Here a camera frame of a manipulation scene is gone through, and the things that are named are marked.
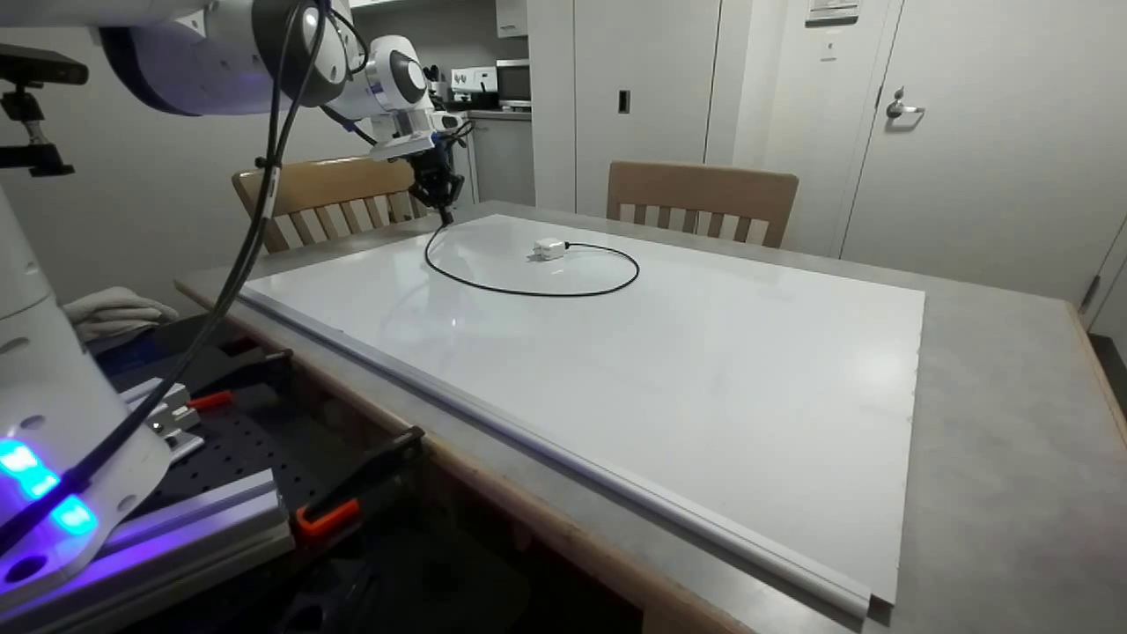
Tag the wooden chair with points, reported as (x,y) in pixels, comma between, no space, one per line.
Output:
(736,205)
(323,202)

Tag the aluminium rail frame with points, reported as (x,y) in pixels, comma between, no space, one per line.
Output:
(147,564)

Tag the orange handled clamp far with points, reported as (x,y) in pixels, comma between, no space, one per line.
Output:
(220,379)

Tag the wooden chair far right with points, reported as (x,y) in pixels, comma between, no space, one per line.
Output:
(323,202)

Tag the white door with handle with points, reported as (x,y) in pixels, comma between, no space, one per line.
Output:
(1000,145)

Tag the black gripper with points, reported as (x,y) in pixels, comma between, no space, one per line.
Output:
(437,182)

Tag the white board on table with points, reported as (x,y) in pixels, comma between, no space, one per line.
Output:
(756,408)

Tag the orange handled clamp near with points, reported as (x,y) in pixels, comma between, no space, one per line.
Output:
(344,504)

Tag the wooden chair far left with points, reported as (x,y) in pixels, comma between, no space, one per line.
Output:
(736,205)

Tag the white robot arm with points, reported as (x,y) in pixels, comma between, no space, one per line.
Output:
(238,59)

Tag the black camera on stand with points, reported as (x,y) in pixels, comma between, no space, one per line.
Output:
(29,69)

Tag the orange handled clamp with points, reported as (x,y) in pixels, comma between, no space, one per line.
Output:
(220,379)
(344,504)

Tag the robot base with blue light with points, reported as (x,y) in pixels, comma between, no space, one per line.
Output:
(54,410)

